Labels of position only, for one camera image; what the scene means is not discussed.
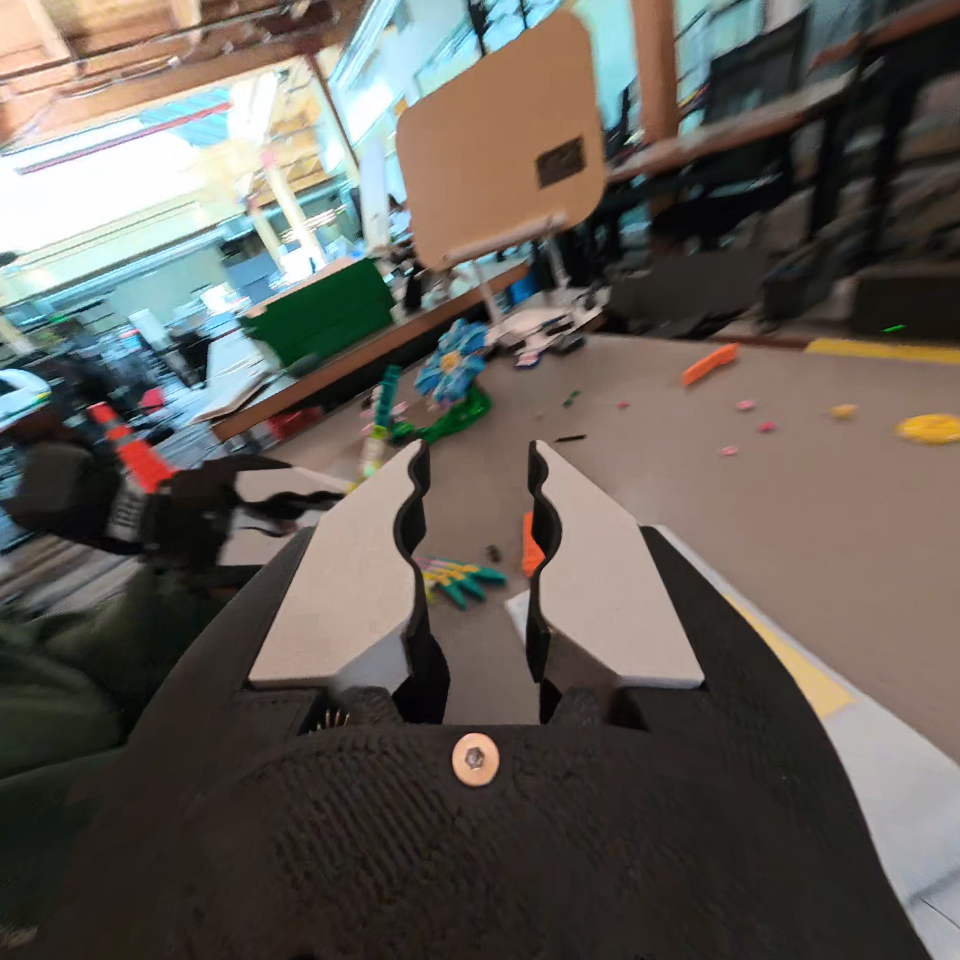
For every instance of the orange brick separator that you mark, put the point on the orange brick separator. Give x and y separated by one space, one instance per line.
531 555
709 364

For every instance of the dark wooden desk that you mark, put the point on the dark wooden desk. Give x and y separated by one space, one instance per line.
750 127

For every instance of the colourful lego bird body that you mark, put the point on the colourful lego bird body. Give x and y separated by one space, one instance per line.
388 397

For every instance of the lego instruction booklet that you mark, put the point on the lego instruction booklet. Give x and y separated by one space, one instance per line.
862 750

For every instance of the long wooden table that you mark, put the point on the long wooden table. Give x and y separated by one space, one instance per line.
360 360

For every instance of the striped lego wing assembly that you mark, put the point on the striped lego wing assembly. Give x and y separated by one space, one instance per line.
465 577

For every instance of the yellow round lego piece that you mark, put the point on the yellow round lego piece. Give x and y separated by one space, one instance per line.
930 429

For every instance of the orange traffic cone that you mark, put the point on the orange traffic cone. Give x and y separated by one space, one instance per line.
135 457

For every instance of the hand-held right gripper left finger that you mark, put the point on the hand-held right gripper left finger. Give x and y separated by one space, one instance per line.
345 600

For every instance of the person's green jacket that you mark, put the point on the person's green jacket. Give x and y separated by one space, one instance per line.
52 712

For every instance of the small yellow lego piece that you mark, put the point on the small yellow lego piece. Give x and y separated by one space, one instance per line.
844 411

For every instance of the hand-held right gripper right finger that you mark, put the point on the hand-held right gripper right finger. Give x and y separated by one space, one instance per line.
607 600

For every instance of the green box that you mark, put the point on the green box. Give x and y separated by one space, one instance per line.
322 311

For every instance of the tan chair white legs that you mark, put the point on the tan chair white legs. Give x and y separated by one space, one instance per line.
502 172

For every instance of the lego flower model green base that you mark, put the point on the lego flower model green base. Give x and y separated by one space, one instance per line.
454 367

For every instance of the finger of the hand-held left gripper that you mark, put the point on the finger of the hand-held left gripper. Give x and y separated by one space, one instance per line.
292 484
262 547

